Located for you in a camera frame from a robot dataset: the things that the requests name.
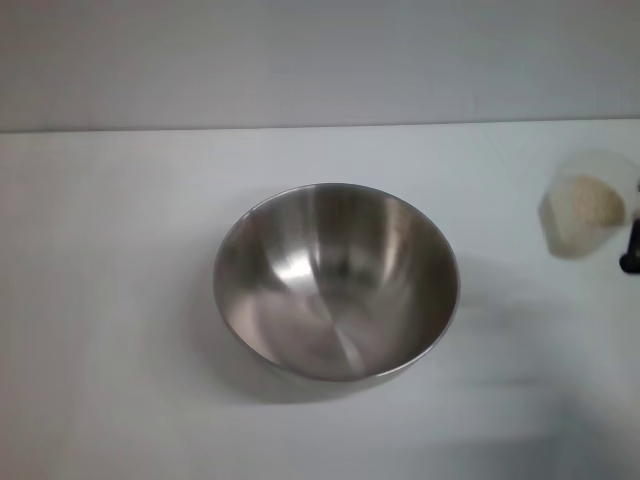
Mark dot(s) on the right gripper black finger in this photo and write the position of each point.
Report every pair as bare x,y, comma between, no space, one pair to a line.
632,250

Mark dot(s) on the white uncooked rice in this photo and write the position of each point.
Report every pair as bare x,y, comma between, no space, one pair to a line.
590,205

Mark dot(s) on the clear plastic measuring cup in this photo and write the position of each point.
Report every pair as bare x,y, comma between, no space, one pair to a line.
570,235

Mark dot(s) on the stainless steel mixing bowl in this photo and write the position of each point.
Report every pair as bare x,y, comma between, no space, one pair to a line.
335,285

